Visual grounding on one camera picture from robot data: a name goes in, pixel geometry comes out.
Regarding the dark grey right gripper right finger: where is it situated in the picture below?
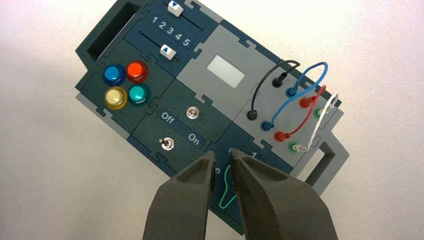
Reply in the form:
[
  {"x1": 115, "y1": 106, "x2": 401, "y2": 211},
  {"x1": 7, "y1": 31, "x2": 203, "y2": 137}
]
[{"x1": 230, "y1": 148, "x2": 339, "y2": 240}]

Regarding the blue grey control box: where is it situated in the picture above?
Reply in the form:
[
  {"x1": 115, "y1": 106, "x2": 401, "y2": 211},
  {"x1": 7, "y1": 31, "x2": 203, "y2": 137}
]
[{"x1": 74, "y1": 0, "x2": 351, "y2": 237}]

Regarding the blue push button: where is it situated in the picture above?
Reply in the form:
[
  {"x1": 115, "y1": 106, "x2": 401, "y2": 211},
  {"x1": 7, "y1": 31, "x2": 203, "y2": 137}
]
[{"x1": 102, "y1": 64, "x2": 126, "y2": 86}]

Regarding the white jumper cable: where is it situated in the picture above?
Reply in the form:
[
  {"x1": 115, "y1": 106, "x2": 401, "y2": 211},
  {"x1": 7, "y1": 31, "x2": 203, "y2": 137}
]
[{"x1": 294, "y1": 93, "x2": 340, "y2": 153}]

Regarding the white slider knob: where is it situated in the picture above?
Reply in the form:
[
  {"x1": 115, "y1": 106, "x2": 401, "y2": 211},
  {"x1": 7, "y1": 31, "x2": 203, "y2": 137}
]
[
  {"x1": 159, "y1": 44, "x2": 176, "y2": 61},
  {"x1": 167, "y1": 0, "x2": 184, "y2": 17}
]

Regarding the yellow push button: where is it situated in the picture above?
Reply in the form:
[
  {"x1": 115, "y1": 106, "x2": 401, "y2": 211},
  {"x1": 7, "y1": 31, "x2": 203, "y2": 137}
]
[{"x1": 103, "y1": 86, "x2": 129, "y2": 111}]

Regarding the black jumper cable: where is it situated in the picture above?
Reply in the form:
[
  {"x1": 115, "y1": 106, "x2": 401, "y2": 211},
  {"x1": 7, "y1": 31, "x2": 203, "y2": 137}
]
[{"x1": 246, "y1": 59, "x2": 301, "y2": 121}]

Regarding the red jumper cable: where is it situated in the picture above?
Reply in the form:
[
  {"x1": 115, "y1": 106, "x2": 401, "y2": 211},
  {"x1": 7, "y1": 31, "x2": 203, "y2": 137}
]
[{"x1": 274, "y1": 85, "x2": 327, "y2": 143}]

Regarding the red push button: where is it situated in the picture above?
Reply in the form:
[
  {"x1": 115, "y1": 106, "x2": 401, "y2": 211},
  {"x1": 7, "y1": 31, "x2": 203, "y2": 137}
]
[{"x1": 125, "y1": 60, "x2": 150, "y2": 84}]

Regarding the teal push button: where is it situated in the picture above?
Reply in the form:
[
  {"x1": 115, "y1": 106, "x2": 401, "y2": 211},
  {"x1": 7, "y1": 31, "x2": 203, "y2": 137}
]
[{"x1": 127, "y1": 83, "x2": 152, "y2": 106}]

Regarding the blue jumper cable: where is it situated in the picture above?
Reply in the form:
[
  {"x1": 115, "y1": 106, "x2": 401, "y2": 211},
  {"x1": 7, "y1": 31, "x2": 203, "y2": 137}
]
[{"x1": 260, "y1": 61, "x2": 329, "y2": 132}]

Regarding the white rectangular display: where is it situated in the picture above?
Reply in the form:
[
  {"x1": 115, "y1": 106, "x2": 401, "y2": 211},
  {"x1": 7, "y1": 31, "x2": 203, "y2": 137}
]
[{"x1": 206, "y1": 54, "x2": 246, "y2": 89}]

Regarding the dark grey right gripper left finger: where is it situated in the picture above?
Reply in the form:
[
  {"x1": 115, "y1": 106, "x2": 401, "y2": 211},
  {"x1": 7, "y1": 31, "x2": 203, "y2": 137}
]
[{"x1": 142, "y1": 149, "x2": 217, "y2": 240}]

